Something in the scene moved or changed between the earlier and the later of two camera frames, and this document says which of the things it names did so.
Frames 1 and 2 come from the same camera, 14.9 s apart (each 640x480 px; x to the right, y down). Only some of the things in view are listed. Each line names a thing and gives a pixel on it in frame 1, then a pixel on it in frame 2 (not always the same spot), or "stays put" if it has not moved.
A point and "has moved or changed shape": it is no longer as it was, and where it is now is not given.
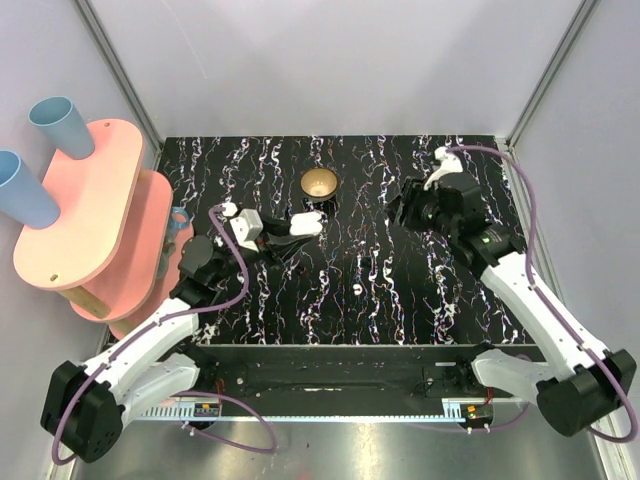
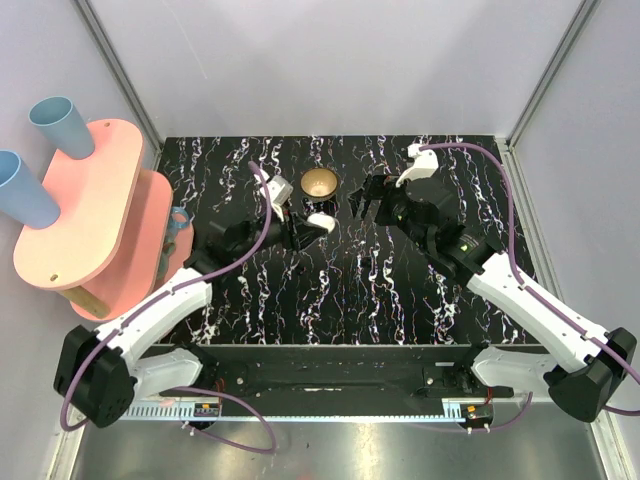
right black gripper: (412, 192) -> (382, 187)
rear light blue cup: (61, 124) stays put
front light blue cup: (24, 198) stays put
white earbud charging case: (306, 223) has moved or changed shape
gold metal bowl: (319, 184) stays put
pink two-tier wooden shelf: (115, 246) stays put
